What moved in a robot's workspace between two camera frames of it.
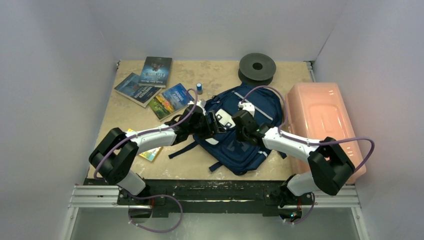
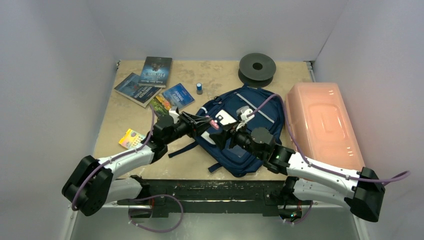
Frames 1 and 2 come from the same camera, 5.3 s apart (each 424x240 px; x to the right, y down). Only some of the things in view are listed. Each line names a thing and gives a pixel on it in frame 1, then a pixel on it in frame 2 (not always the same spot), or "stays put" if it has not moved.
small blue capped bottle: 199,89 stays put
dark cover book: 156,71 stays put
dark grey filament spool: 256,69 stays put
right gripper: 236,117 -> 230,137
